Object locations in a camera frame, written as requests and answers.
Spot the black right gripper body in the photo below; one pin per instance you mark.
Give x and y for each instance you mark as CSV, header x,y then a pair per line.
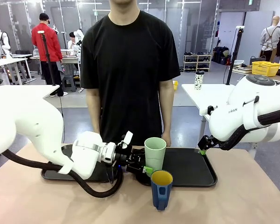
x,y
207,142

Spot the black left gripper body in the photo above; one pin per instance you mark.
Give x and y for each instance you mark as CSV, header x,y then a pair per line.
x,y
127,158

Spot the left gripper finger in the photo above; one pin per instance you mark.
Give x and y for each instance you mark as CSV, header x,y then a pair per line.
x,y
140,151
147,170

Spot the pale green plastic cup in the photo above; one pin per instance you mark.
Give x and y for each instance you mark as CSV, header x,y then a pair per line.
x,y
155,151

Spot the blue cup with yellow inside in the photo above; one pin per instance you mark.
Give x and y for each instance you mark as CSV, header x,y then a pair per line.
x,y
161,193

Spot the person's right forearm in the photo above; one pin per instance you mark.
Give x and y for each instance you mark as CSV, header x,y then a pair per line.
x,y
95,115

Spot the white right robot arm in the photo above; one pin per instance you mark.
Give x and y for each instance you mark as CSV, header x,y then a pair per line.
x,y
228,121

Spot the person's left forearm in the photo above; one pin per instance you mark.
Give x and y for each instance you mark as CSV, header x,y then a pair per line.
x,y
167,116

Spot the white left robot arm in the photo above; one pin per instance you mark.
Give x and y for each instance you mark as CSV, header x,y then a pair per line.
x,y
25,116

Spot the person's left hand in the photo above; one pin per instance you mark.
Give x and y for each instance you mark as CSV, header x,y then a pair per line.
x,y
168,139

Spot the person's right hand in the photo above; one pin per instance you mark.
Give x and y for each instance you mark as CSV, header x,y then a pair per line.
x,y
97,130

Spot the black plastic serving tray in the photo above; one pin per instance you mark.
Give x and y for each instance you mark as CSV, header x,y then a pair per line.
x,y
49,175
189,168

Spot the white black-spotted tumbler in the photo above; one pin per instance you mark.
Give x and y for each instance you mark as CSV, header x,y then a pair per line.
x,y
199,80

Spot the small yellow bin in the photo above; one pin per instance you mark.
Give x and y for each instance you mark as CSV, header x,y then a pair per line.
x,y
175,86

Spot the white shoe rack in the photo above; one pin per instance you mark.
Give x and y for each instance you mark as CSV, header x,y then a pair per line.
x,y
197,61

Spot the person in black t-shirt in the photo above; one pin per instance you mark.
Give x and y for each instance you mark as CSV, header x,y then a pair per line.
x,y
130,70

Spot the cluttered background table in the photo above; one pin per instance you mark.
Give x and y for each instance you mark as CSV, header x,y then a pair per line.
x,y
247,70

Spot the black bags pile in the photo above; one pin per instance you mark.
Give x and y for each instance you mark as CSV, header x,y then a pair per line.
x,y
220,56

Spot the yellow plastic basket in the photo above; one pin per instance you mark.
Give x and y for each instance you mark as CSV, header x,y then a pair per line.
x,y
266,68

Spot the black handbag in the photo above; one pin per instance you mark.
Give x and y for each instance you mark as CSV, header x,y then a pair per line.
x,y
257,60

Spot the grey stool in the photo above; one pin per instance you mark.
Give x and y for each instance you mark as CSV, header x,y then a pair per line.
x,y
68,81

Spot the mannequin with apron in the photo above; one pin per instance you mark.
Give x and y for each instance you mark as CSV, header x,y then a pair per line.
x,y
271,39

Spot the seated person in white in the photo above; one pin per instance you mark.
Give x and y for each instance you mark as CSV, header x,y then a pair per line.
x,y
72,44

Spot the person in red jacket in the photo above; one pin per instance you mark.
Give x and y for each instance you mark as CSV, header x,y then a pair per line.
x,y
46,42

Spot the white background desk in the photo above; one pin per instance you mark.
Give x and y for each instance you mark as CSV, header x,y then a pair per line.
x,y
9,61

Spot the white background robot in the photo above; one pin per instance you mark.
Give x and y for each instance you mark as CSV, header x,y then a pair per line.
x,y
3,42

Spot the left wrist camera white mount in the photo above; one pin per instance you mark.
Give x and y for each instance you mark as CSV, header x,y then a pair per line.
x,y
128,138

